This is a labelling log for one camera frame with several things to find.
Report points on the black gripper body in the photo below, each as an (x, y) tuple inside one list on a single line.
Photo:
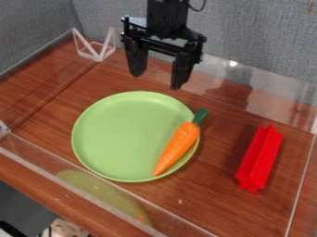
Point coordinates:
[(163, 30)]

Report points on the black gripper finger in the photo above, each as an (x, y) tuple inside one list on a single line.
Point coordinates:
[(182, 67), (136, 54)]

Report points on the clear acrylic corner bracket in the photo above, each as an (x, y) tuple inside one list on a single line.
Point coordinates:
[(92, 50)]

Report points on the orange toy carrot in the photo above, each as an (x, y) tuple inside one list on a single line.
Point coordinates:
[(182, 140)]

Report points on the green round plate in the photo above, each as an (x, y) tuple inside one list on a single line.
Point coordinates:
[(120, 133)]

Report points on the red plastic block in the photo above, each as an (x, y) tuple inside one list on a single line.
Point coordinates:
[(258, 159)]

